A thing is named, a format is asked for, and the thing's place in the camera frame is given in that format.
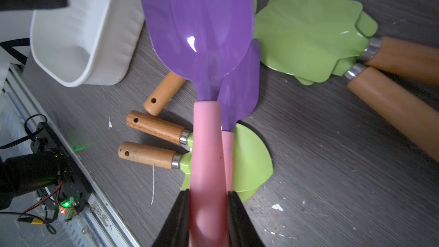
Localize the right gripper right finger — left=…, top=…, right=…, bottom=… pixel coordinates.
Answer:
left=227, top=191, right=265, bottom=247

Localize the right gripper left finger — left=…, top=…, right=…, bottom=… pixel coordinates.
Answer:
left=152, top=189, right=190, bottom=247

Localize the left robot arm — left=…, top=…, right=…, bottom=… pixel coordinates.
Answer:
left=1, top=0, right=67, bottom=210

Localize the white storage box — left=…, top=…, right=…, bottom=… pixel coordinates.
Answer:
left=30, top=0, right=144, bottom=88

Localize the green shovel wooden handle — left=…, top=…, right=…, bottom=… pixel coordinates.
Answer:
left=144, top=72, right=186, bottom=115
left=254, top=0, right=439, bottom=85
left=254, top=0, right=439, bottom=159

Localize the purple shovel pink handle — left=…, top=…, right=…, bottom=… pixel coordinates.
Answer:
left=141, top=0, right=254, bottom=247
left=217, top=39, right=260, bottom=192

